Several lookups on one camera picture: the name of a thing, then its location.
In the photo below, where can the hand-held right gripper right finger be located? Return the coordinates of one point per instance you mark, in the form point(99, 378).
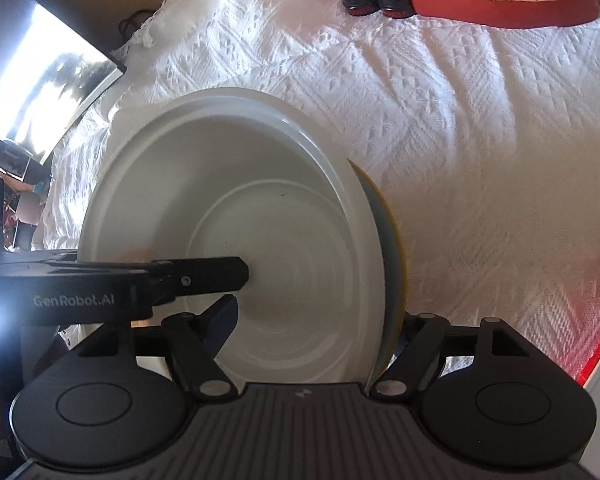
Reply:
point(421, 345)

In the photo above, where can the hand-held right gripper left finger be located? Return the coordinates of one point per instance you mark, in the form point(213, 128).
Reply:
point(225, 317)

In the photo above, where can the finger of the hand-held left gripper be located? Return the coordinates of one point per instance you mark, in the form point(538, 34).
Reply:
point(205, 275)

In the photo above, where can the white plastic bowl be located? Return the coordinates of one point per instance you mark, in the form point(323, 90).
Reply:
point(240, 210)

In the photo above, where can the yellow-rimmed white bowl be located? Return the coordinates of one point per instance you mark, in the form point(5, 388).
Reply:
point(397, 260)

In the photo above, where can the white woven tablecloth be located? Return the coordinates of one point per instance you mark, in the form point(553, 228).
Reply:
point(480, 160)

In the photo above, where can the glossy black monitor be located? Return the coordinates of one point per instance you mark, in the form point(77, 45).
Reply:
point(45, 75)

